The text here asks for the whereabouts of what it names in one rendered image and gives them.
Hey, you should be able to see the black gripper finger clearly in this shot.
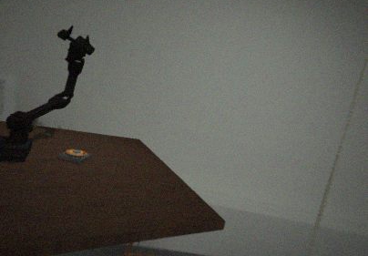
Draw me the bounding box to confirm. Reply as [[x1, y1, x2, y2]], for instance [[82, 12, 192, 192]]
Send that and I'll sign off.
[[84, 35, 92, 50], [61, 25, 73, 37]]

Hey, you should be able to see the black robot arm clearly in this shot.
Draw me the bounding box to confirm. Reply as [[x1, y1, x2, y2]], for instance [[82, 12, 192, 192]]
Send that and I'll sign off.
[[5, 48, 86, 145]]

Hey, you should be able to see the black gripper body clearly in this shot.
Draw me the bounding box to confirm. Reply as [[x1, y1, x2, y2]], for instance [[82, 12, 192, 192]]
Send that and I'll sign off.
[[57, 29, 95, 56]]

